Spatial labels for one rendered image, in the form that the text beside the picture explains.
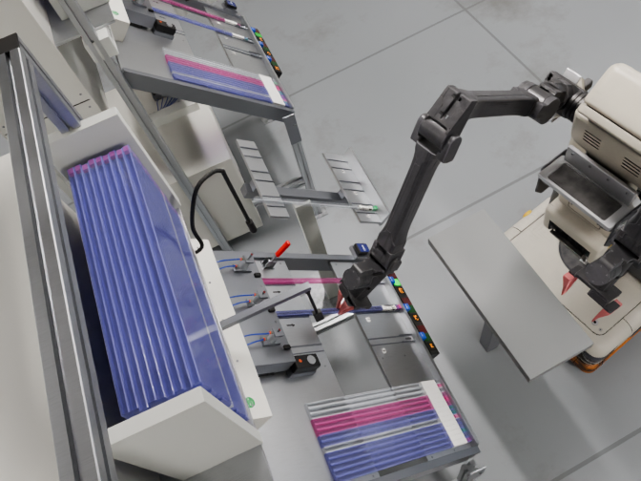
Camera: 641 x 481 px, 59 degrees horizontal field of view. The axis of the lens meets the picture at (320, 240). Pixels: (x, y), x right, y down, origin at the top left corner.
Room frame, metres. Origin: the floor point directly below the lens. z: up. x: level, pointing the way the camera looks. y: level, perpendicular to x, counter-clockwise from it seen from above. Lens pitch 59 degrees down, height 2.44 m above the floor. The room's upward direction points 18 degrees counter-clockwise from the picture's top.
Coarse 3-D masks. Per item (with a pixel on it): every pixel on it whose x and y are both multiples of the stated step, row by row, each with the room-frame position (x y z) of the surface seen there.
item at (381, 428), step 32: (416, 384) 0.42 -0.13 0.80; (320, 416) 0.35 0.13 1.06; (352, 416) 0.34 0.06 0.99; (384, 416) 0.33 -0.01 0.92; (416, 416) 0.32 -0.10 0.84; (448, 416) 0.31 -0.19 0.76; (352, 448) 0.26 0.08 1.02; (384, 448) 0.25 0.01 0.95; (416, 448) 0.24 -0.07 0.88; (448, 448) 0.23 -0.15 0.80
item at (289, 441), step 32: (288, 288) 0.74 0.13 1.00; (288, 320) 0.63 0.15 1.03; (320, 352) 0.53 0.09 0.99; (288, 384) 0.44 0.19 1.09; (320, 384) 0.44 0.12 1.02; (288, 416) 0.36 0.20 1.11; (288, 448) 0.29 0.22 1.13; (320, 448) 0.28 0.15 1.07; (288, 480) 0.22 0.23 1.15; (320, 480) 0.21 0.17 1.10; (352, 480) 0.19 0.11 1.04
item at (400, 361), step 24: (336, 264) 0.85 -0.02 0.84; (384, 288) 0.77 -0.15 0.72; (360, 312) 0.67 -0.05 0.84; (384, 312) 0.67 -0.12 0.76; (384, 336) 0.58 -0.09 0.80; (408, 336) 0.58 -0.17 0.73; (384, 360) 0.50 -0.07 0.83; (408, 360) 0.50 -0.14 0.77; (408, 384) 0.42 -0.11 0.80; (432, 456) 0.22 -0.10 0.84
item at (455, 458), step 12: (444, 456) 0.21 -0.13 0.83; (456, 456) 0.20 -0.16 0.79; (468, 456) 0.20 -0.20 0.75; (408, 468) 0.20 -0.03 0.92; (420, 468) 0.19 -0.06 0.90; (432, 468) 0.19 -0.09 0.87; (444, 468) 0.19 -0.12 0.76; (372, 480) 0.18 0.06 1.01; (384, 480) 0.18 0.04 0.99; (396, 480) 0.17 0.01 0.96; (408, 480) 0.18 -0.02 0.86
